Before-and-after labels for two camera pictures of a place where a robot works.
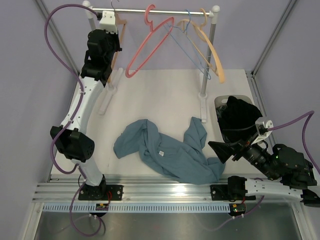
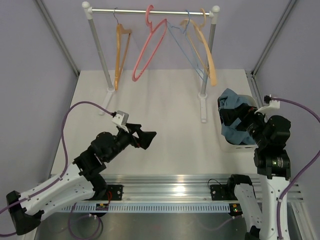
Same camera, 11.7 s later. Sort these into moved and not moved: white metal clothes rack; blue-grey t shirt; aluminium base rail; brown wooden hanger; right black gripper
Moved: brown wooden hanger; blue-grey t shirt; right black gripper
Not moved: white metal clothes rack; aluminium base rail
